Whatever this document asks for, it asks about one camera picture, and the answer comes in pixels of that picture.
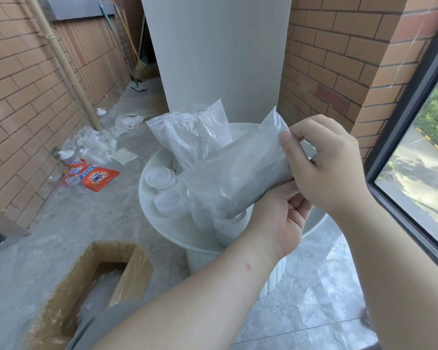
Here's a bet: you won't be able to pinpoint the person's left hand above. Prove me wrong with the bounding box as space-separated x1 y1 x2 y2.
246 182 314 262

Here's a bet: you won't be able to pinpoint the person's right hand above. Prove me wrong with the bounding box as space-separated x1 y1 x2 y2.
280 114 374 216

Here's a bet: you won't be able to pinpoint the person's right forearm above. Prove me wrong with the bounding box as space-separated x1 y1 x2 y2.
328 195 438 350

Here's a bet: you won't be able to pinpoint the person's left forearm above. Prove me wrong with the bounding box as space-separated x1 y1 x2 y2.
91 229 282 350

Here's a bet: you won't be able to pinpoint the clear plastic jar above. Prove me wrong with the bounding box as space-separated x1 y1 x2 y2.
212 210 249 249
186 191 214 232

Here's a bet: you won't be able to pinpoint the white paper sheet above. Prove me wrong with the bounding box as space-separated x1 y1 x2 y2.
110 148 138 165

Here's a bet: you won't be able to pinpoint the crumpled clear plastic wrappers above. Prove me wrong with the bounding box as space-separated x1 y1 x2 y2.
110 112 147 138

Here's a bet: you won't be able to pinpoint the yellow broom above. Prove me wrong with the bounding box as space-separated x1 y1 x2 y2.
115 9 149 81

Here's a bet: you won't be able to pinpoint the orange detergent packet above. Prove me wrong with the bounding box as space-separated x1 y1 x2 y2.
77 164 120 193

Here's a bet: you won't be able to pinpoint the pile of clear plastic bottles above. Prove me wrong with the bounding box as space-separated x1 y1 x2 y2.
50 124 118 170

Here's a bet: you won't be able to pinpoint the clear plastic bags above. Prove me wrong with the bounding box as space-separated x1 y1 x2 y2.
77 270 129 326

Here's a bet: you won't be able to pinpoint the grey sleeve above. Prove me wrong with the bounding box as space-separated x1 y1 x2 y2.
64 299 147 350

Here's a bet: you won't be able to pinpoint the beige drain pipe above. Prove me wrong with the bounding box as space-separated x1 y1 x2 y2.
23 0 103 132

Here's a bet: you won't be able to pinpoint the brown cardboard box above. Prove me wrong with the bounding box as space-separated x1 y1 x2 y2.
23 241 154 350

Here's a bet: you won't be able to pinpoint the grey metal ledge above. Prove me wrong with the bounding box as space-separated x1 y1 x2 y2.
38 0 117 21

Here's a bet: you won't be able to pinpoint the black window frame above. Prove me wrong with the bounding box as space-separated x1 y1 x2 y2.
365 18 438 282

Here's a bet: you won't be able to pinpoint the white round pedestal table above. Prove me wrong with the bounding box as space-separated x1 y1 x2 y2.
138 122 329 296

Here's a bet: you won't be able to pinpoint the green handled mop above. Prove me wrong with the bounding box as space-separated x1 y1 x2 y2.
98 0 148 93

